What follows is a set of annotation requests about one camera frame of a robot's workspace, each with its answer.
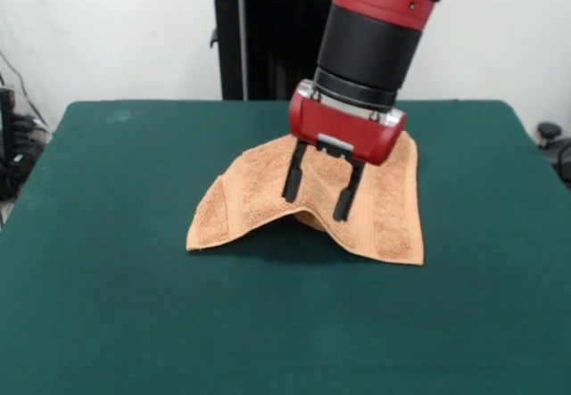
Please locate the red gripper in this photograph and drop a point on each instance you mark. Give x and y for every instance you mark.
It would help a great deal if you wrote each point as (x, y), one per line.
(348, 129)

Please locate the orange terry towel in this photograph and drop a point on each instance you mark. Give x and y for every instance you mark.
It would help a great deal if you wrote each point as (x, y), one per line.
(250, 190)

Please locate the dark green tablecloth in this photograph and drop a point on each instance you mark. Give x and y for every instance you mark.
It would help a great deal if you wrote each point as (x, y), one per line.
(134, 279)

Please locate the black office chair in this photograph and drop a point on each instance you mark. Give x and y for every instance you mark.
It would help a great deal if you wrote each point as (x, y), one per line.
(555, 145)

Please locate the black electronics box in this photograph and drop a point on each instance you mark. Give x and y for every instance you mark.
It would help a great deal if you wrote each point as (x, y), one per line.
(8, 123)

